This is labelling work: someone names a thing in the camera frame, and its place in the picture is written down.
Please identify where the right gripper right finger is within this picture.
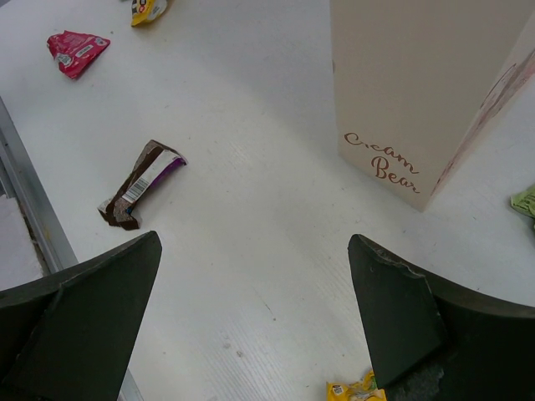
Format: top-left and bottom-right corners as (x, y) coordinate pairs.
(349, 234), (534, 400)

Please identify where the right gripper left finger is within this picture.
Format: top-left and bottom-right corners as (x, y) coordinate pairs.
(1, 231), (162, 400)

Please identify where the cream paper bag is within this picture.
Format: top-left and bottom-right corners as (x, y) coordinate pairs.
(330, 1), (534, 211)

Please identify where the yellow candy packet right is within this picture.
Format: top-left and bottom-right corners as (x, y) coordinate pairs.
(326, 369), (387, 401)

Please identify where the yellow candy packet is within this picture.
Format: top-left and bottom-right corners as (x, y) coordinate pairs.
(326, 369), (387, 401)
(125, 0), (176, 28)

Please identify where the green snack packet right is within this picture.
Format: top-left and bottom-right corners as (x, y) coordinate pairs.
(510, 185), (535, 220)

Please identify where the brown chocolate bar wrapper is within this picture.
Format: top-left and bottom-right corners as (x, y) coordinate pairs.
(97, 140), (187, 231)

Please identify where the red snack packet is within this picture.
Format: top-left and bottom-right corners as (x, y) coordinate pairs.
(47, 30), (110, 79)

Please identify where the yellow candy packet left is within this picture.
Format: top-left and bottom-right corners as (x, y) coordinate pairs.
(125, 0), (176, 28)

